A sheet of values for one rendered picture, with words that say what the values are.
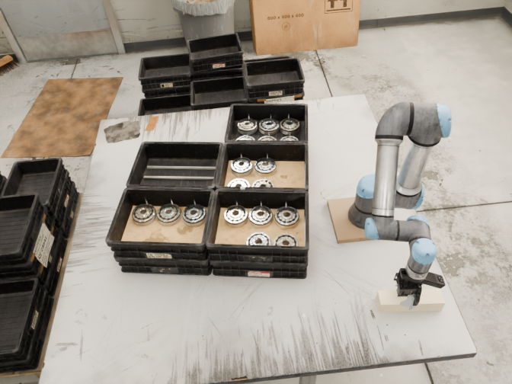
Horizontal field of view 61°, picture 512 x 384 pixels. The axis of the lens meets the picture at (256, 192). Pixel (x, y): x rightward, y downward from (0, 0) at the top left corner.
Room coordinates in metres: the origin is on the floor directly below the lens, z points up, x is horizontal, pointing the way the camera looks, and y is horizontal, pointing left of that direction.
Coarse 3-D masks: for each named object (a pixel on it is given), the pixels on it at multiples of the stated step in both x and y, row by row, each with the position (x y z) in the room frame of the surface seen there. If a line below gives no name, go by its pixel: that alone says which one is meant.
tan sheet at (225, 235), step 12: (300, 216) 1.16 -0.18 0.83; (228, 228) 1.13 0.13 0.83; (240, 228) 1.13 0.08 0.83; (252, 228) 1.12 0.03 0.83; (264, 228) 1.12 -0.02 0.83; (276, 228) 1.11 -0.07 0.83; (300, 228) 1.10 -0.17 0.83; (216, 240) 1.07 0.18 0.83; (228, 240) 1.07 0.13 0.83; (240, 240) 1.06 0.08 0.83; (300, 240) 1.04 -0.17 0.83
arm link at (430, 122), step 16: (416, 112) 1.14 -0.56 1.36; (432, 112) 1.14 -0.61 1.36; (448, 112) 1.13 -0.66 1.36; (416, 128) 1.11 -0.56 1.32; (432, 128) 1.10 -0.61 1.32; (448, 128) 1.10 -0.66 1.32; (416, 144) 1.12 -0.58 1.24; (432, 144) 1.11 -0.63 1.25; (416, 160) 1.13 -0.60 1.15; (400, 176) 1.17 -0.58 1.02; (416, 176) 1.13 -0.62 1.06; (400, 192) 1.14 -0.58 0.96; (416, 192) 1.13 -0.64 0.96; (400, 208) 1.14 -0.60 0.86; (416, 208) 1.13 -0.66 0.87
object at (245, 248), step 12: (216, 192) 1.25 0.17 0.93; (228, 192) 1.25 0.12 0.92; (240, 192) 1.25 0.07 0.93; (252, 192) 1.24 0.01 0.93; (264, 192) 1.23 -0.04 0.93; (276, 192) 1.23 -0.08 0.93; (288, 192) 1.22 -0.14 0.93; (300, 192) 1.21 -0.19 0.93; (288, 252) 0.93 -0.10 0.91; (300, 252) 0.93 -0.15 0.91
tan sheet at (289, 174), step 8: (280, 168) 1.46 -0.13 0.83; (288, 168) 1.46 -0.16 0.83; (296, 168) 1.45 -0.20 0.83; (232, 176) 1.44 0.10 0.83; (248, 176) 1.43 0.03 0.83; (256, 176) 1.42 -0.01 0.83; (272, 176) 1.42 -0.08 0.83; (280, 176) 1.41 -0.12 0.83; (288, 176) 1.41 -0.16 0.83; (296, 176) 1.40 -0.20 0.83; (280, 184) 1.36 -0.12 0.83; (288, 184) 1.36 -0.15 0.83; (296, 184) 1.35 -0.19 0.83
